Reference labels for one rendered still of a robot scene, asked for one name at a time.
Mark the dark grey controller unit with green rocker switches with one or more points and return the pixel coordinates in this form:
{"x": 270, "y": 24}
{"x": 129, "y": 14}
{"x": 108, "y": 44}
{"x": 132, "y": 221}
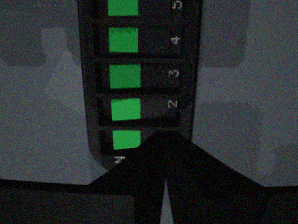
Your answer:
{"x": 139, "y": 69}

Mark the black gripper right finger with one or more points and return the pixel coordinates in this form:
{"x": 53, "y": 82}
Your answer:
{"x": 203, "y": 190}

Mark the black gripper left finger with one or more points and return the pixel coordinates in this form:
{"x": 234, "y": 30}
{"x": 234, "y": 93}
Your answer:
{"x": 130, "y": 193}

